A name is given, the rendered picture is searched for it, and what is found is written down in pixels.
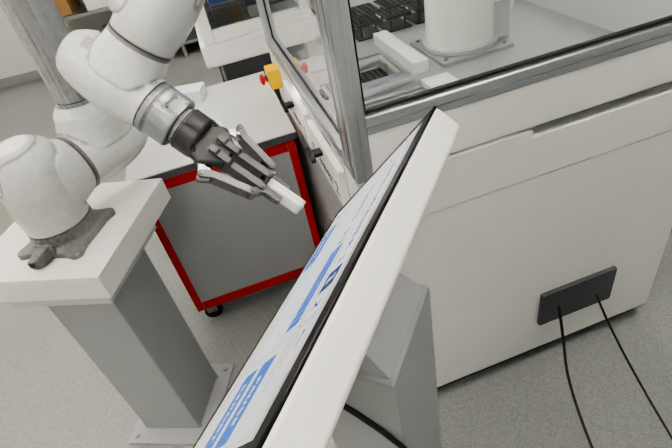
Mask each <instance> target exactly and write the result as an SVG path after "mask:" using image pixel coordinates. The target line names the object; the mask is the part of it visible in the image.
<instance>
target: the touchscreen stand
mask: <svg viewBox="0 0 672 448"><path fill-rule="evenodd" d="M418 285H419V286H421V287H422V288H423V290H422V292H421V295H420V298H419V301H418V303H417V306H416V309H415V312H414V315H413V317H412V320H411V323H410V326H409V329H408V331H407V334H406V337H405V340H404V342H403V345H402V348H401V351H400V354H399V356H398V359H397V362H396V365H395V367H394V370H393V373H392V376H391V379H388V378H384V377H381V376H377V375H374V374H370V373H367V372H363V371H360V370H359V371H358V374H357V376H356V379H355V381H354V383H353V386H352V388H351V391H350V393H349V395H348V398H347V400H346V404H348V405H349V406H351V407H353V408H354V409H356V410H358V411H359V412H361V413H362V414H364V415H365V416H367V417H368V418H370V419H371V420H372V421H374V422H375V423H377V424H378V425H380V426H381V427H383V428H384V429H385V430H387V431H388V432H389V433H390V434H392V435H393V436H394V437H395V438H397V439H398V440H399V441H401V442H402V443H403V444H404V445H405V446H406V447H407V448H442V447H441V434H440V421H439V408H438V395H437V382H436V369H435V356H434V343H433V330H432V317H431V304H430V291H429V287H428V286H426V285H421V284H418ZM332 437H333V440H334V442H335V445H336V448H398V447H397V446H395V445H394V444H393V443H391V442H390V441H389V440H388V439H386V438H385V437H384V436H382V435H381V434H380V433H378V432H377V431H375V430H374V429H372V428H371V427H370V426H368V425H367V424H365V423H364V422H362V421H361V420H359V419H358V418H356V417H355V416H353V415H351V414H350V413H348V412H346V411H345V410H342V412H341V415H340V417H339V419H338V422H337V424H336V427H335V429H334V431H333V434H332Z"/></svg>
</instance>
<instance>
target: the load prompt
mask: <svg viewBox="0 0 672 448"><path fill-rule="evenodd" d="M408 145H409V144H408ZM408 145H407V146H408ZM407 146H406V147H405V148H404V149H403V150H402V152H401V153H400V154H399V155H398V156H397V157H396V158H395V159H394V160H393V161H392V162H391V163H390V164H389V166H388V168H387V170H386V171H385V173H384V175H383V177H382V178H381V180H380V182H379V184H378V186H377V187H376V189H375V191H374V193H373V195H372V196H371V198H370V200H369V202H368V203H367V205H366V207H365V209H364V211H363V212H362V214H361V216H360V218H359V220H358V221H357V223H356V225H355V227H354V228H353V230H352V232H351V234H350V236H349V237H348V239H347V241H346V243H345V245H344V246H343V248H342V250H341V252H340V253H339V255H338V257H337V259H336V261H335V262H334V264H333V266H332V268H331V270H330V271H329V273H328V275H327V277H326V278H325V280H324V282H323V284H322V286H321V287H320V289H319V291H318V293H317V295H316V296H315V298H314V300H313V302H312V304H311V305H310V307H309V309H308V311H307V312H306V314H305V316H304V318H303V320H302V321H301V323H300V325H299V327H301V326H302V325H303V324H304V323H305V322H307V321H308V320H309V319H310V318H312V317H313V316H314V315H315V314H316V313H318V312H319V310H320V308H321V306H322V304H323V302H324V301H325V299H326V297H327V295H328V293H329V291H330V289H331V288H332V286H333V284H334V282H335V280H336V278H337V276H338V275H339V273H340V271H341V269H342V267H343V265H344V263H345V262H346V260H347V258H348V256H349V254H350V252H351V250H352V249H353V247H354V245H355V243H356V241H357V239H358V237H359V236H360V234H361V232H362V230H363V228H364V226H365V224H366V223H367V221H368V219H369V217H370V215H371V213H372V211H373V210H374V208H375V206H376V204H377V202H378V200H379V198H380V197H381V195H382V193H383V191H384V189H385V187H386V185H387V184H388V182H389V180H390V178H391V176H392V174H393V172H394V171H395V169H396V167H397V165H398V163H399V161H400V159H401V158H402V156H403V154H404V152H405V150H406V148H407ZM299 327H298V328H299Z"/></svg>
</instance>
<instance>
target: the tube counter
mask: <svg viewBox="0 0 672 448"><path fill-rule="evenodd" d="M355 222H356V221H355ZM355 222H354V223H353V224H352V225H351V226H350V227H349V228H348V229H347V230H346V231H345V232H344V233H343V234H342V235H341V237H340V238H339V240H338V242H337V244H336V245H335V247H334V249H333V251H332V252H331V254H330V256H329V258H328V259H327V261H326V263H325V264H324V266H323V268H322V270H321V271H320V273H319V275H318V277H317V278H316V280H315V282H314V283H313V285H312V287H311V289H310V290H309V292H308V294H307V296H306V297H305V299H304V301H303V303H302V304H301V306H300V308H299V309H298V311H297V313H296V315H295V316H294V318H293V320H292V322H291V323H290V325H289V327H288V328H287V330H286V332H285V334H284V335H283V337H282V339H281V341H280V342H279V344H280V343H281V342H282V341H283V340H285V339H286V338H287V337H288V336H290V335H291V334H292V333H293V332H294V330H295V328H296V327H297V325H298V323H299V321H300V320H301V318H302V316H303V314H304V313H305V311H306V309H307V307H308V305H309V304H310V302H311V300H312V298H313V297H314V295H315V293H316V291H317V289H318V288H319V286H320V284H321V282H322V281H323V279H324V277H325V275H326V273H327V272H328V270H329V268H330V266H331V265H332V263H333V261H334V259H335V257H336V256H337V254H338V252H339V250H340V249H341V247H342V245H343V243H344V242H345V240H346V238H347V236H348V234H349V233H350V231H351V229H352V227H353V226H354V224H355ZM279 344H278V345H279Z"/></svg>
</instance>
